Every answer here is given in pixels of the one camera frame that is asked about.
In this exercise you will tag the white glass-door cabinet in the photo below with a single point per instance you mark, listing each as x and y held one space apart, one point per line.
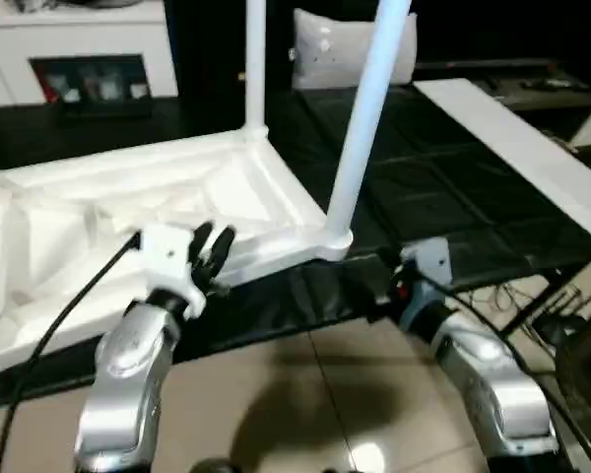
103 34

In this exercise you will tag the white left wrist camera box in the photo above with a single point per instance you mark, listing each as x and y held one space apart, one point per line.
170 256

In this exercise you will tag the white flat board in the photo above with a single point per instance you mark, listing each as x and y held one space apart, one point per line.
512 143

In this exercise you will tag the white cup behind glass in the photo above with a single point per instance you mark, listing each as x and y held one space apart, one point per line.
138 91

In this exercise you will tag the brown wicker chair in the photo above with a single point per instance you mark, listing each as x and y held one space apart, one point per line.
586 374

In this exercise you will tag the white plastic table leg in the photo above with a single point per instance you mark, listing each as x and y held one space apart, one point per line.
364 123
256 64

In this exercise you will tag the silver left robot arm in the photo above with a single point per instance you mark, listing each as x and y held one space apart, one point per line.
133 364

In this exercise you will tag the grey cushion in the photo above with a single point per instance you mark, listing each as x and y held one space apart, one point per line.
404 54

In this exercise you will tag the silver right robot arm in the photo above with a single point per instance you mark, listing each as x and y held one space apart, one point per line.
482 364

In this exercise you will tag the white plastic table top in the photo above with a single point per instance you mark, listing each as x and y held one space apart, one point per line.
103 187

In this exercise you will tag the black metal frame bar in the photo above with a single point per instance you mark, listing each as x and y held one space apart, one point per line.
532 305

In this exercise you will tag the red bottle behind glass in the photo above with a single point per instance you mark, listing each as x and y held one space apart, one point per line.
54 88

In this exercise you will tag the black work mat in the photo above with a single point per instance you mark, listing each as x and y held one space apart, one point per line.
423 172

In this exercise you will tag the black box with yellow label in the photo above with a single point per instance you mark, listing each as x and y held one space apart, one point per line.
202 59

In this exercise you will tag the dark low tv cabinet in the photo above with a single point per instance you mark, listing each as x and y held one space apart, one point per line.
546 88

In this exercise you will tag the black router with antennas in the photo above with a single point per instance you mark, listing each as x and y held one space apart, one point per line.
566 320

